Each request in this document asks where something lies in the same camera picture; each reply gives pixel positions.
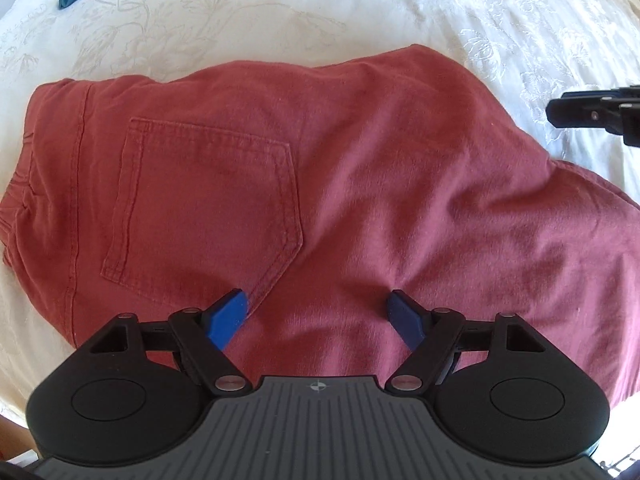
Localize white floral bedspread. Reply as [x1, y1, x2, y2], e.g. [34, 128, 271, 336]
[0, 0, 640, 411]

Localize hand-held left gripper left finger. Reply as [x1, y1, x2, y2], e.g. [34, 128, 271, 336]
[81, 288, 249, 397]

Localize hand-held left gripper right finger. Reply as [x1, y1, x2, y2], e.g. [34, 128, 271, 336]
[384, 289, 551, 395]

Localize red pants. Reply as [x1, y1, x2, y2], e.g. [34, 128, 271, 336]
[0, 44, 640, 408]

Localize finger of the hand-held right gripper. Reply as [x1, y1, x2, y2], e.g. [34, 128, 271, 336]
[546, 86, 640, 149]

